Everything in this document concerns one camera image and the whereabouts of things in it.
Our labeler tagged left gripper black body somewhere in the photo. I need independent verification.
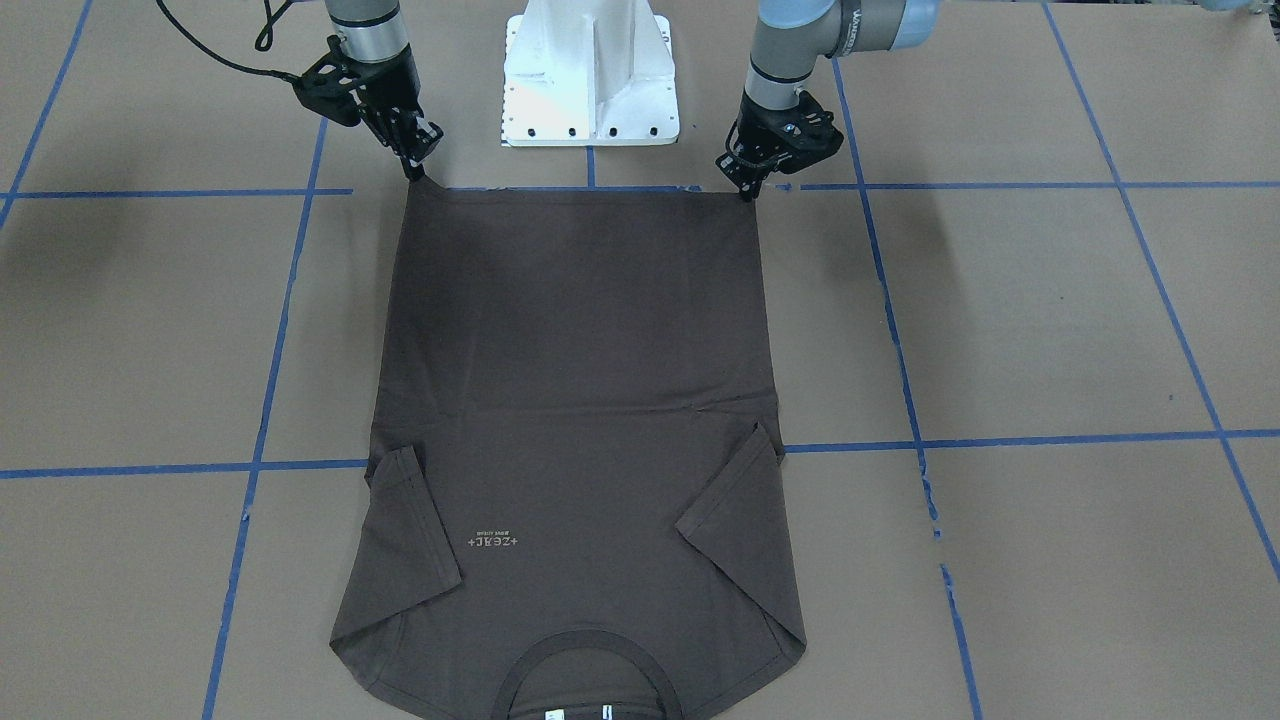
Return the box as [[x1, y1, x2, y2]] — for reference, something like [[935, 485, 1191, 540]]
[[735, 90, 845, 173]]

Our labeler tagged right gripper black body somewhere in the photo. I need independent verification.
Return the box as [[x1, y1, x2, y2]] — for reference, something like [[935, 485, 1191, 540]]
[[355, 47, 426, 146]]

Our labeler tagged dark brown t-shirt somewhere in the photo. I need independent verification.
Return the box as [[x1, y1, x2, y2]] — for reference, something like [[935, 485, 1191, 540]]
[[330, 179, 806, 719]]

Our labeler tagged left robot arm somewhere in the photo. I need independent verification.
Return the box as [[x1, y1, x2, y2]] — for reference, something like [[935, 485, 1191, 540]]
[[716, 1, 941, 202]]

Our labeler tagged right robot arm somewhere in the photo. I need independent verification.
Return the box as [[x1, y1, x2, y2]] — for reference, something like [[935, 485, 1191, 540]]
[[325, 1, 444, 183]]

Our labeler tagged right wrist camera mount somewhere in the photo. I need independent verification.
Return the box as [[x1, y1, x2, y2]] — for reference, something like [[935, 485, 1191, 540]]
[[288, 35, 362, 127]]

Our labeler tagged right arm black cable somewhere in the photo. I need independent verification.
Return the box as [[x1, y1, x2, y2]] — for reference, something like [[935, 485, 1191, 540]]
[[155, 0, 301, 83]]

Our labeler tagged white pedestal column base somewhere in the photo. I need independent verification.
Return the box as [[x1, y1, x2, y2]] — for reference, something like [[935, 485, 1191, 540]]
[[500, 1, 681, 147]]

